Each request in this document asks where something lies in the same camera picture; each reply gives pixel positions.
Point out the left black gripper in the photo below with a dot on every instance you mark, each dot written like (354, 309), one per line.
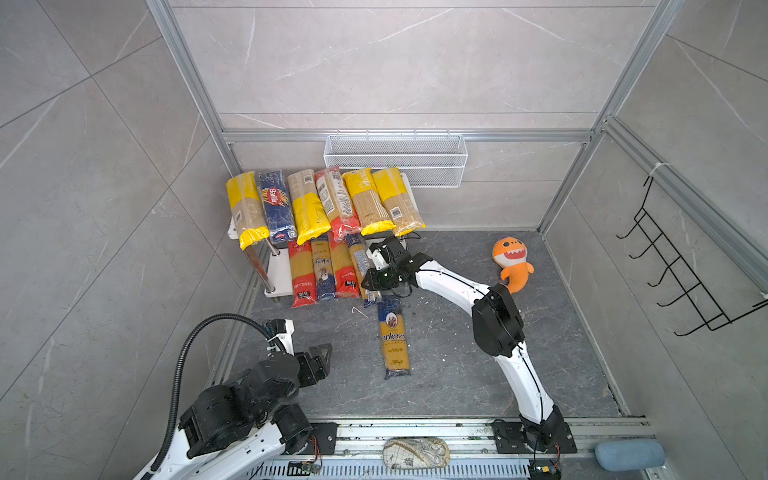
(313, 376)

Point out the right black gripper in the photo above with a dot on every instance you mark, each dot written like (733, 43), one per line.
(372, 281)

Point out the clear blue spaghetti bag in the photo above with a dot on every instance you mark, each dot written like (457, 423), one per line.
(361, 263)

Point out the yellow spaghetti bag with barcode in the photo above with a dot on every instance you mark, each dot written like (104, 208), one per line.
(397, 201)

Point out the yellow wholewheat spaghetti bag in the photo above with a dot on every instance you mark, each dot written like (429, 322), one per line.
(370, 211)

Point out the blue yellow Ankara pasta bag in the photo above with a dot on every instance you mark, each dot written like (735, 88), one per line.
(392, 333)

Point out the dark blue pasta bag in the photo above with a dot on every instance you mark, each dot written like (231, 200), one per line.
(323, 269)

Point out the red yellow spaghetti bag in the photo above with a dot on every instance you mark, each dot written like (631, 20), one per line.
(302, 274)

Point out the tan yellow pasta bag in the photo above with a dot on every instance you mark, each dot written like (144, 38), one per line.
(309, 214)

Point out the red spaghetti bag with label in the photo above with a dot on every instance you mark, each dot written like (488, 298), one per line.
(337, 204)

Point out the blue Barilla spaghetti box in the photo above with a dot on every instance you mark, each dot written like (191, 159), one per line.
(277, 207)

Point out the long yellow spaghetti bag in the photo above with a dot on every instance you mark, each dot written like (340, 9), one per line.
(247, 211)

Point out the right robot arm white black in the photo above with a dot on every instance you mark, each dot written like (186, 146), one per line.
(497, 327)

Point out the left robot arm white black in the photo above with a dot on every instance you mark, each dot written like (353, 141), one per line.
(246, 421)

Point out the orange shark plush toy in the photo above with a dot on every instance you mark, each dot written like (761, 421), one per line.
(511, 255)

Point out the patterned cloth pouch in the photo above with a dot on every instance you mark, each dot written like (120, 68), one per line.
(416, 453)

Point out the blue grey foam roll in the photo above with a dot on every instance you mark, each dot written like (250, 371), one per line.
(630, 455)

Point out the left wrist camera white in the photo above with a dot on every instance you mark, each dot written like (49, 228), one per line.
(280, 336)

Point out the white wire mesh basket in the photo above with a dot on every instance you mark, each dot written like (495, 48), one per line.
(428, 160)

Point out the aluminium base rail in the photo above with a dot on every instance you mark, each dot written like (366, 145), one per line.
(352, 449)

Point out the black wire hook rack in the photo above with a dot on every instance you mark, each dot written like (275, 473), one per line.
(689, 287)

